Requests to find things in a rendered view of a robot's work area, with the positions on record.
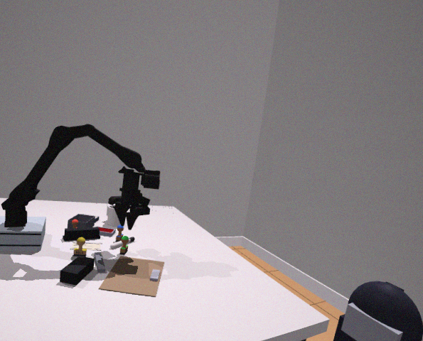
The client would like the grey mug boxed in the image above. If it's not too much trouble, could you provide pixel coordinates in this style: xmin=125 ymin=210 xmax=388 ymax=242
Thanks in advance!
xmin=107 ymin=205 xmax=120 ymax=227

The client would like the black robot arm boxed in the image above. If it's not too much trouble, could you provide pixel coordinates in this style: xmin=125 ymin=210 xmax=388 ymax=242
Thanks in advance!
xmin=1 ymin=124 xmax=160 ymax=227

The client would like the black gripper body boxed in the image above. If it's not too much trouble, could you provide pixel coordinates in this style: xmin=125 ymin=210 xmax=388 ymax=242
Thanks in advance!
xmin=108 ymin=186 xmax=150 ymax=216

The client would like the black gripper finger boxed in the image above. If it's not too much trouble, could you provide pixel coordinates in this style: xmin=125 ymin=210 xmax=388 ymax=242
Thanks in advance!
xmin=113 ymin=206 xmax=129 ymax=226
xmin=125 ymin=212 xmax=138 ymax=230

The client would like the yellow-handled rubber stamp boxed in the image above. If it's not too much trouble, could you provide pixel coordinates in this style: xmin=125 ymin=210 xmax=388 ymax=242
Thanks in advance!
xmin=73 ymin=237 xmax=87 ymax=257

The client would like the brown clipboard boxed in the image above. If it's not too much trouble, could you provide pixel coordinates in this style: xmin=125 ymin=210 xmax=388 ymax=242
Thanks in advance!
xmin=99 ymin=256 xmax=164 ymax=297

